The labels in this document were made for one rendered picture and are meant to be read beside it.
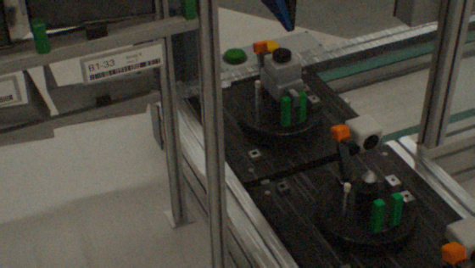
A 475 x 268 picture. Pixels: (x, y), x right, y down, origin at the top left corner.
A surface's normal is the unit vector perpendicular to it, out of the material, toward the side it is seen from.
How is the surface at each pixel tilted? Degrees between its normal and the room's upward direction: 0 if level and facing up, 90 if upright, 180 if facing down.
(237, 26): 0
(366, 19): 0
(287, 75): 90
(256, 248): 0
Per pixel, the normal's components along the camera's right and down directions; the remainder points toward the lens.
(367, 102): -0.02, -0.79
